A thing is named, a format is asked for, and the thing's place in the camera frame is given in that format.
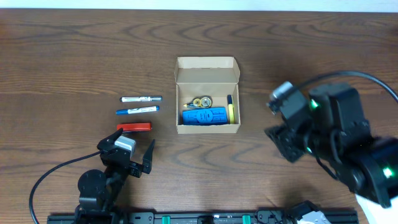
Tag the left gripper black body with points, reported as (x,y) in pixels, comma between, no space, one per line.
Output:
(131,166)

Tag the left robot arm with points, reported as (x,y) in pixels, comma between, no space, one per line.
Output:
(99,190)

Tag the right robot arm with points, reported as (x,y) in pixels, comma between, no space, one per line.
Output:
(369,170)

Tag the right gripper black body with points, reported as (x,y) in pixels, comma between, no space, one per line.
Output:
(280,140)

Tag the yellow highlighter pen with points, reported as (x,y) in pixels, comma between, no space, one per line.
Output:
(230,109)

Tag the correction tape dispenser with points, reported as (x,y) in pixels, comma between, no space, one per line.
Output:
(200,102)

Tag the blue whiteboard marker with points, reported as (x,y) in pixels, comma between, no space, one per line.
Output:
(138,110)

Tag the black whiteboard marker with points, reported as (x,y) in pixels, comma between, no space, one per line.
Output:
(126,99)

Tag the cardboard box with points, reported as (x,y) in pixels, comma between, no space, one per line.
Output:
(216,77)

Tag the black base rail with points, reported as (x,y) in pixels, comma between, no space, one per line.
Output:
(305,212)

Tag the blue magnetic whiteboard eraser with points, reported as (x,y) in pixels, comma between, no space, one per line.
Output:
(205,117)

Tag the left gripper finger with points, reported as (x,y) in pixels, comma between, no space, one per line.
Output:
(147,158)
(108,143)

